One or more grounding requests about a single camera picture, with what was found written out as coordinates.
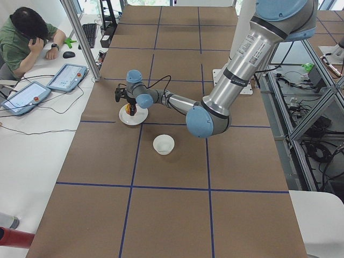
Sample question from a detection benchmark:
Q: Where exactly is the black power adapter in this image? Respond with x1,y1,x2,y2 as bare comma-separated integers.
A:
308,66,326,93

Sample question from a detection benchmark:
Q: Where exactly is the person in green shirt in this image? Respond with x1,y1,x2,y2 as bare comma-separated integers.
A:
1,7,66,81

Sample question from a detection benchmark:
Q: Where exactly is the black computer mouse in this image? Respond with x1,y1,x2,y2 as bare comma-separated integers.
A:
62,51,76,59

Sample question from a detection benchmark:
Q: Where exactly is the aluminium frame post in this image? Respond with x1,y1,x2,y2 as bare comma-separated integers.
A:
61,0,101,82

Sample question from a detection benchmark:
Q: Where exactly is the left teach pendant tablet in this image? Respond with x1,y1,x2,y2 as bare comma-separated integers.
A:
1,81,51,116

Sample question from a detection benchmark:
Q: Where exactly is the aluminium frame rack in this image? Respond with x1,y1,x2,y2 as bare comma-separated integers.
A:
264,10,344,193

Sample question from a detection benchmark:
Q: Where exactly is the white plate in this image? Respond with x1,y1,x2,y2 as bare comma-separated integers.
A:
119,104,148,126

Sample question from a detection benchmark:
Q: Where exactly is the teach pendant tablet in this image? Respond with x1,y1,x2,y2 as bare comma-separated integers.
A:
46,63,88,92
1,81,51,116

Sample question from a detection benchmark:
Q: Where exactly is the red cylinder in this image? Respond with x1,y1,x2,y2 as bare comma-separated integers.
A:
1,227,35,249

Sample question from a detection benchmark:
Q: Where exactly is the black keyboard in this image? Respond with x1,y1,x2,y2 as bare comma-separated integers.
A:
82,23,97,48

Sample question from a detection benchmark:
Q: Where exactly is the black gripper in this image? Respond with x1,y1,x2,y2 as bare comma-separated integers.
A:
126,95,136,116

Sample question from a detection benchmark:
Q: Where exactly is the green toy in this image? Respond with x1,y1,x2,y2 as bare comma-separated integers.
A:
64,38,77,49

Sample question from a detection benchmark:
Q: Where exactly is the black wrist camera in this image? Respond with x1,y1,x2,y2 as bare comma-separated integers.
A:
115,87,127,103

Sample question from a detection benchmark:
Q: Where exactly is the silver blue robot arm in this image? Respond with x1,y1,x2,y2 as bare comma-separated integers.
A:
124,1,318,138

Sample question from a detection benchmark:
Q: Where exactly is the white bowl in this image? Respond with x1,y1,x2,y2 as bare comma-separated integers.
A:
153,134,175,155

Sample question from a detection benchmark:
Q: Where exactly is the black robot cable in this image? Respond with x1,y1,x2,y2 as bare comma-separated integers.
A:
118,75,173,94

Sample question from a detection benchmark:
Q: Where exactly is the brown paper table cover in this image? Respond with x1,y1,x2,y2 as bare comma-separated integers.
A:
28,6,306,257

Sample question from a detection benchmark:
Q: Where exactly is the red yellow apple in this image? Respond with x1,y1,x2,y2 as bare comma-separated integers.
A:
125,104,137,116

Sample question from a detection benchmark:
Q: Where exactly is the right teach pendant tablet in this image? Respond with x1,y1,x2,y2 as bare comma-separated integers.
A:
46,63,88,92

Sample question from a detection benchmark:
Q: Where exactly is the black box with label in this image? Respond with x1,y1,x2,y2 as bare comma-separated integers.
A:
100,35,112,48

